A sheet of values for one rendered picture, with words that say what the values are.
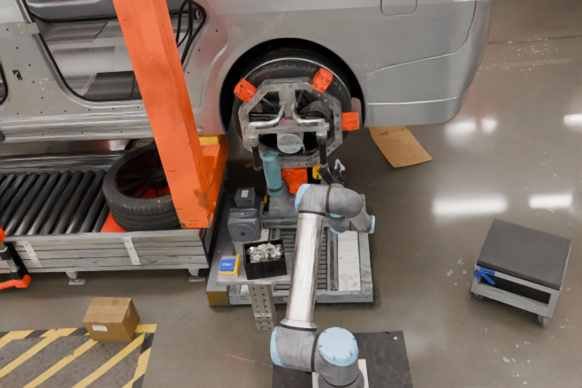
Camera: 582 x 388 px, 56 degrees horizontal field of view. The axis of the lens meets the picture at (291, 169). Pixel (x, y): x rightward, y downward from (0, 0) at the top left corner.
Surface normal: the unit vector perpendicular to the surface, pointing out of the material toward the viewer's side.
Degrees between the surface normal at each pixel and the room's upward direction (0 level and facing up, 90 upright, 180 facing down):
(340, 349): 5
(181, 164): 90
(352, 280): 0
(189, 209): 90
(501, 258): 0
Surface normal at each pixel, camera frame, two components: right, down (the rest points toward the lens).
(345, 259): -0.10, -0.78
